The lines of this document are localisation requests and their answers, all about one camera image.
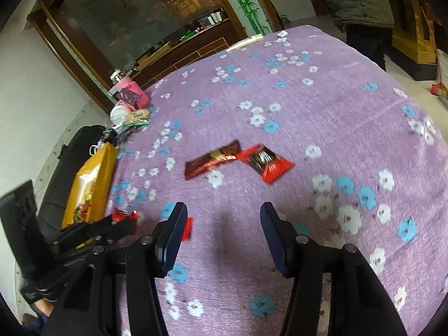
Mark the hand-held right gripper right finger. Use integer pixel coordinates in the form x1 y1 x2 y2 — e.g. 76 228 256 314
260 202 407 336

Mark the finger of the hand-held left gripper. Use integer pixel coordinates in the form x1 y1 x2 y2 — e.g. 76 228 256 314
54 214 115 246
80 218 137 253

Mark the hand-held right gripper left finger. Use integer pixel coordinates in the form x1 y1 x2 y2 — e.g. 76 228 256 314
45 202 190 336

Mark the small red black candy packet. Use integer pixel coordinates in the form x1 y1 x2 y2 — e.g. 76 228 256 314
112 209 141 223

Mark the cardboard box with yellow tape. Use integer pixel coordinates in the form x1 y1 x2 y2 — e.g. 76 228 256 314
61 143 119 230

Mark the dark red coffee sachet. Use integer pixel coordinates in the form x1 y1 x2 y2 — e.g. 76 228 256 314
184 140 241 181

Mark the green biscuit packet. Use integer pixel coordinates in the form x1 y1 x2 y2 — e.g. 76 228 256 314
124 109 152 127

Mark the wooden display cabinet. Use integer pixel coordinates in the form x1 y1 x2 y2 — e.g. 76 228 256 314
28 0 247 113

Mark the white tube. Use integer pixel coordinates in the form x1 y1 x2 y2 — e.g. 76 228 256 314
226 34 264 53

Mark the red green wrapped parcel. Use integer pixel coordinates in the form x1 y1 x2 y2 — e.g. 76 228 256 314
430 82 448 99

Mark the bamboo painted pillar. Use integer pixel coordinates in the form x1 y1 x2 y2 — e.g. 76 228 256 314
213 0 274 36

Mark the golden framed cabinet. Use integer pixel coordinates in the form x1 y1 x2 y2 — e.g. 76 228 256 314
388 0 442 81

